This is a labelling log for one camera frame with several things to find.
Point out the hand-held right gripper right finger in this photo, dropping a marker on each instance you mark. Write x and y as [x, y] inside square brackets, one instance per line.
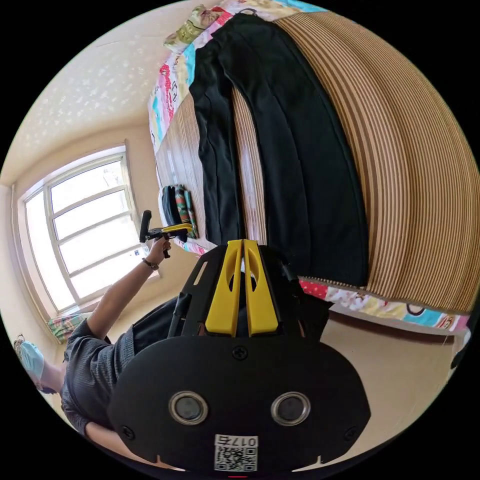
[262, 303]

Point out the pile of clothes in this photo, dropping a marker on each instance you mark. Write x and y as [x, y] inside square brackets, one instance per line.
[176, 210]

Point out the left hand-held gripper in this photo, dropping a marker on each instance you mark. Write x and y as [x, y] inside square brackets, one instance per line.
[176, 235]

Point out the floral pillow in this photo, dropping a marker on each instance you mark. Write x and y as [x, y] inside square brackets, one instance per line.
[191, 28]

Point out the black pants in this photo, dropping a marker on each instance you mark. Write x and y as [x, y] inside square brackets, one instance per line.
[300, 168]

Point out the person's right forearm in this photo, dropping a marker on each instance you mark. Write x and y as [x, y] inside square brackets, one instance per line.
[103, 435]

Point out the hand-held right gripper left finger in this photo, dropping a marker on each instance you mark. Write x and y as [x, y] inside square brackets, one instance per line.
[222, 300]

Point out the person's left hand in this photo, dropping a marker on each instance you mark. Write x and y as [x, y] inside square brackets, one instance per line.
[157, 252]

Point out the bed with striped woven mat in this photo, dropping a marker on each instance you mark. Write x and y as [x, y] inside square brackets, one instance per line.
[405, 168]

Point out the person's body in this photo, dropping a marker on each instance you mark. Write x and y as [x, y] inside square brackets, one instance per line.
[93, 367]

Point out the person's left forearm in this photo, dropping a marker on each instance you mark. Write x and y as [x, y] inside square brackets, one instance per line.
[120, 292]

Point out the plaid cloth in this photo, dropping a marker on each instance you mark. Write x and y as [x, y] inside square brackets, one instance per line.
[65, 326]

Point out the window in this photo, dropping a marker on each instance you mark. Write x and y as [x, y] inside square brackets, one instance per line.
[86, 225]

